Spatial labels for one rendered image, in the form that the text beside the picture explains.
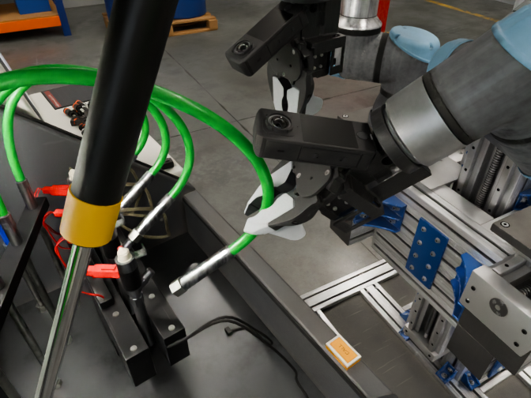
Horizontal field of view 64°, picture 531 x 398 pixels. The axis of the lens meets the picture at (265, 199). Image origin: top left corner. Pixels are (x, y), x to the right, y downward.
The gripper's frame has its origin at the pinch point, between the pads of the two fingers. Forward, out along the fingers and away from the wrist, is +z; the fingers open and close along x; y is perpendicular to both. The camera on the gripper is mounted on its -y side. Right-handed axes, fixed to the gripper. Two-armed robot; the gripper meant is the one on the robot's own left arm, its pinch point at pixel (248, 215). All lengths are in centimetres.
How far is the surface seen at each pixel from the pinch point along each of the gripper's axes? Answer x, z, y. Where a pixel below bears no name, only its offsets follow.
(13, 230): 6.0, 33.8, -17.7
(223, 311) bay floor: 6.9, 35.9, 24.9
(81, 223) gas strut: -21.6, -17.5, -22.9
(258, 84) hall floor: 294, 144, 130
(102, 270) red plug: -0.3, 24.3, -6.4
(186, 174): 15.5, 14.6, -1.1
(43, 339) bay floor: 0, 59, -1
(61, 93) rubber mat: 82, 77, -16
